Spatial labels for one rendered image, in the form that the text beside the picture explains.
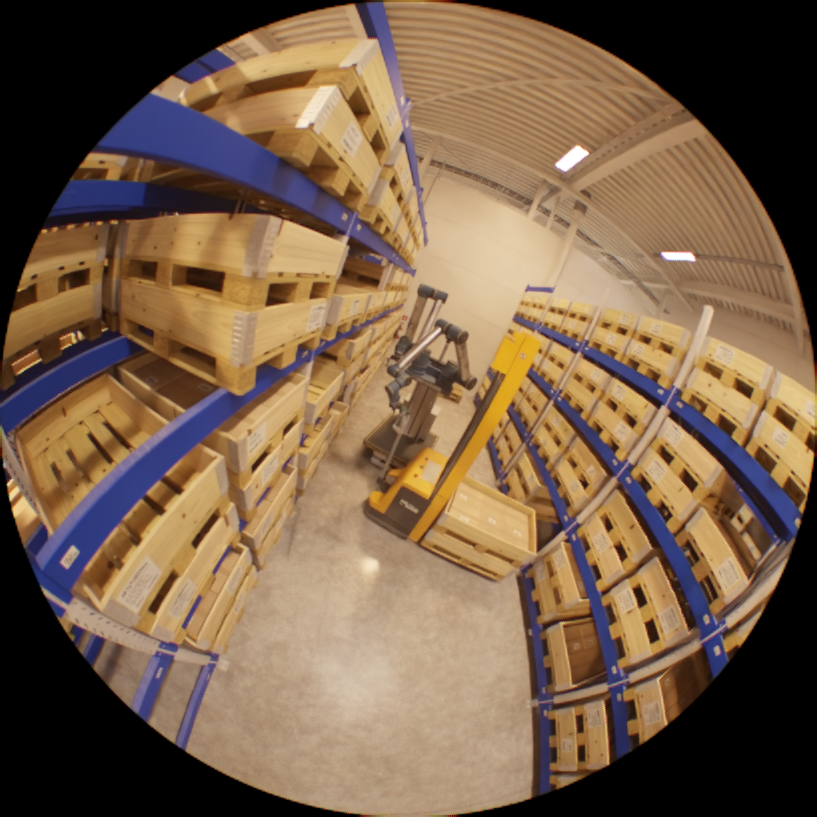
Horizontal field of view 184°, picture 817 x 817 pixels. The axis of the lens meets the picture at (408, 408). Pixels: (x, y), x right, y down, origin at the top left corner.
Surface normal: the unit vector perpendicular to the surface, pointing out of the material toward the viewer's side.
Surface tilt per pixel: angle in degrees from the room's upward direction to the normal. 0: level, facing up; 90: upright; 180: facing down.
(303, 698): 0
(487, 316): 90
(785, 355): 90
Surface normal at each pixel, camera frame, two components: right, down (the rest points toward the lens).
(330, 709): 0.34, -0.83
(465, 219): -0.09, 0.44
